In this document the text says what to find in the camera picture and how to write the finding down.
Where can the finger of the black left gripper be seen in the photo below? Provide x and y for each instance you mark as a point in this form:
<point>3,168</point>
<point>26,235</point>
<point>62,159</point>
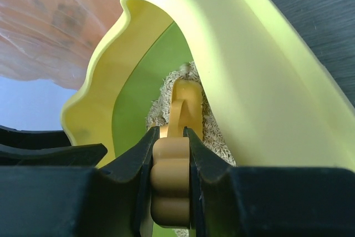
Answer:
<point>82,155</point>
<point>26,138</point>

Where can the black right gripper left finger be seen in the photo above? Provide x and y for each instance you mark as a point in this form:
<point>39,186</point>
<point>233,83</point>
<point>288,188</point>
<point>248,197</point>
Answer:
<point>112,200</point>

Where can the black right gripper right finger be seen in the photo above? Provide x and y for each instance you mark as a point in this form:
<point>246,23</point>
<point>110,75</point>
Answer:
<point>267,201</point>

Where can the orange litter scoop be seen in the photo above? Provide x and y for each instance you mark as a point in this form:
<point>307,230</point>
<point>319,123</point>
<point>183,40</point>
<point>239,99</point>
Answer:
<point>170,173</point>

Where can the yellow green litter box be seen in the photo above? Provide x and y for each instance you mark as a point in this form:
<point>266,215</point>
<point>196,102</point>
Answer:
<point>273,101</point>

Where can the beige cat litter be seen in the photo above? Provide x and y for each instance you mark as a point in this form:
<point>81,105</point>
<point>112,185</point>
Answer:
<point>159,116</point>

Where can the bin with pink bag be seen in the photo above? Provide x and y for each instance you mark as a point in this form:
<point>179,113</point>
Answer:
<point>53,39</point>

